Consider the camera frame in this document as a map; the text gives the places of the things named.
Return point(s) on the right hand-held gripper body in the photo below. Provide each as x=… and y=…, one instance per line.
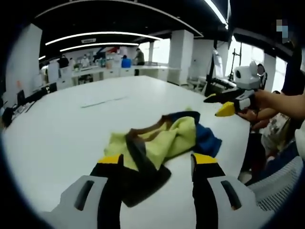
x=246, y=76

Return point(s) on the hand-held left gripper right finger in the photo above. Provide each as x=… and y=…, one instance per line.
x=212, y=205

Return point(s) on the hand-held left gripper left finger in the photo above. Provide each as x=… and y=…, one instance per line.
x=78, y=205

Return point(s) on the person's right hand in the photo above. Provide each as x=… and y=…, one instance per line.
x=263, y=100

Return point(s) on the black tripod stand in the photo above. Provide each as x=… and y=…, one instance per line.
x=234, y=64

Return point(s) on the black leaning pole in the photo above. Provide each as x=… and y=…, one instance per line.
x=211, y=69

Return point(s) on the person's dark clothed torso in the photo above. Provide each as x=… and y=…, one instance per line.
x=294, y=71

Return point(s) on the ceiling light strip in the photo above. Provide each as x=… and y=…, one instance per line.
x=102, y=35
x=95, y=45
x=218, y=10

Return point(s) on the white mesh office chair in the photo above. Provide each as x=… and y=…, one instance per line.
x=281, y=183

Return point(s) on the long white counter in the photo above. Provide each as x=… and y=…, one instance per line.
x=143, y=71

